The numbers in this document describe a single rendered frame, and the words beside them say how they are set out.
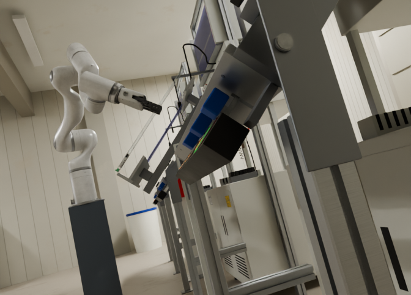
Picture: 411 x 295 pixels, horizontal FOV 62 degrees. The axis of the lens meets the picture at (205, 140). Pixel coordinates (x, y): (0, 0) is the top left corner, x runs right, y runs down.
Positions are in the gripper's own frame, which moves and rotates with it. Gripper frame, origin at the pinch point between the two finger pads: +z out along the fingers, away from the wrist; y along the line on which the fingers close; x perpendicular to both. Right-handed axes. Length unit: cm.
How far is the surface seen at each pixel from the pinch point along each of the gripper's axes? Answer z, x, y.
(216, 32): 9, -64, 41
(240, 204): 53, 21, 42
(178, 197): 22, 29, 36
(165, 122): -41, -105, 490
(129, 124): -98, -74, 479
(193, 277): 42, 61, 36
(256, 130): 48, -18, 39
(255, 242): 67, 36, 42
